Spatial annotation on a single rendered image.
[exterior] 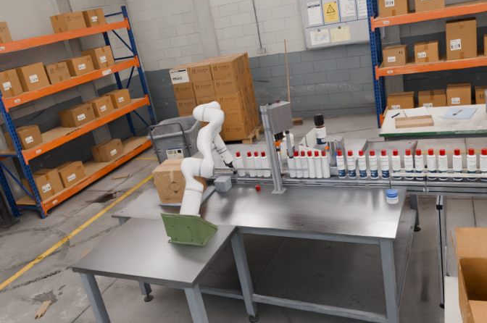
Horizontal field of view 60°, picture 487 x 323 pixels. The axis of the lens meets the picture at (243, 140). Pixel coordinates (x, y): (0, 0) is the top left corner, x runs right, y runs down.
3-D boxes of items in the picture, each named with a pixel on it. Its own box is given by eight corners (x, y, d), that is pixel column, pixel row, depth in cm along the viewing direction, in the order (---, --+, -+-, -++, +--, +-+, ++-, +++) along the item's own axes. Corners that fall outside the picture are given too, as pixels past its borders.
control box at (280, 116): (293, 127, 302) (290, 101, 296) (274, 135, 295) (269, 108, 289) (285, 125, 311) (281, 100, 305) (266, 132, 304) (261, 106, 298)
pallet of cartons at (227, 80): (264, 129, 751) (250, 51, 708) (251, 146, 678) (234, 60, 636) (204, 135, 793) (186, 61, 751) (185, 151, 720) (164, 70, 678)
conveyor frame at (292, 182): (393, 181, 295) (392, 174, 294) (390, 188, 286) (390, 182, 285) (196, 177, 372) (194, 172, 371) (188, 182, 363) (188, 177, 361)
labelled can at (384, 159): (390, 176, 292) (388, 148, 285) (389, 179, 287) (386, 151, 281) (382, 176, 294) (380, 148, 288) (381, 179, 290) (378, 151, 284)
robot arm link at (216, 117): (191, 177, 293) (214, 180, 291) (188, 172, 282) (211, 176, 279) (205, 111, 309) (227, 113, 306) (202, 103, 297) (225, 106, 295)
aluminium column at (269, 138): (282, 189, 316) (267, 103, 295) (280, 192, 312) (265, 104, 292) (277, 189, 318) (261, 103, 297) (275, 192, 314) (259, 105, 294)
